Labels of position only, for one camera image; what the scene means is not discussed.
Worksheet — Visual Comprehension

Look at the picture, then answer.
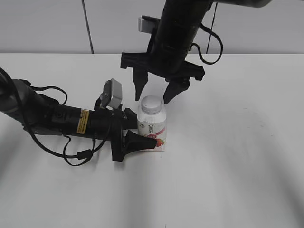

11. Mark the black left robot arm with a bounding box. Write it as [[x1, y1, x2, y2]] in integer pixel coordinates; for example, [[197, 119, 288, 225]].
[[0, 69, 143, 164]]

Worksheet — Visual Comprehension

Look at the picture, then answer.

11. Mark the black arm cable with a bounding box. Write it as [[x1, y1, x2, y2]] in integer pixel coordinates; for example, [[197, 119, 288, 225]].
[[0, 67, 112, 167], [191, 0, 224, 65]]

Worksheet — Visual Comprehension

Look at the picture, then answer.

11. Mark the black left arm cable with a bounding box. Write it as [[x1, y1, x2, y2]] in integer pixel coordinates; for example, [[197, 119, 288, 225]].
[[0, 67, 112, 167]]

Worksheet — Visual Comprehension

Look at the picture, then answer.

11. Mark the white screw cap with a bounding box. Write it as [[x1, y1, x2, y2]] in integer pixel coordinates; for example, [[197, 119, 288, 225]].
[[141, 95, 162, 114]]

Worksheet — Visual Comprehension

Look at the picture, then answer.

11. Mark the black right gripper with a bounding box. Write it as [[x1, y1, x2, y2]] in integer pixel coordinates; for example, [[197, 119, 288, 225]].
[[120, 19, 204, 105]]

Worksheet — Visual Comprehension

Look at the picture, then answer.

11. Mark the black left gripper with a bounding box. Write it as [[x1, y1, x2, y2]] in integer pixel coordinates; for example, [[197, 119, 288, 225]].
[[89, 104, 157, 162]]

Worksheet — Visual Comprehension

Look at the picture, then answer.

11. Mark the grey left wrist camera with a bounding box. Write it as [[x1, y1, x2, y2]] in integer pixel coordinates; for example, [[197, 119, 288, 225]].
[[100, 78, 123, 109]]

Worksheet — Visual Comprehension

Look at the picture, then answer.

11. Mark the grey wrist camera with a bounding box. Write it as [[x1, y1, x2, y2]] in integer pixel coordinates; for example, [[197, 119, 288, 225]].
[[100, 78, 123, 109], [138, 15, 160, 34]]

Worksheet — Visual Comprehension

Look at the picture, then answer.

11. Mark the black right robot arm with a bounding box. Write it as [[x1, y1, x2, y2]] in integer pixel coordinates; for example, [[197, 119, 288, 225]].
[[121, 0, 223, 104]]

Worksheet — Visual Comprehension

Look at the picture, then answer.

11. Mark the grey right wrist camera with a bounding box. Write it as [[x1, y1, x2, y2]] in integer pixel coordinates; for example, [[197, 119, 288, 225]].
[[138, 15, 160, 34]]

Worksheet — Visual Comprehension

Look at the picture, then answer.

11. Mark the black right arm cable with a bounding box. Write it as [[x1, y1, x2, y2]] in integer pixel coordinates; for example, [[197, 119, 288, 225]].
[[191, 0, 224, 65]]

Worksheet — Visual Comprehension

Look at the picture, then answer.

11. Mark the white yogurt carton bottle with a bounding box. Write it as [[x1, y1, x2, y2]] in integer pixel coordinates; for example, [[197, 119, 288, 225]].
[[137, 105, 167, 152]]

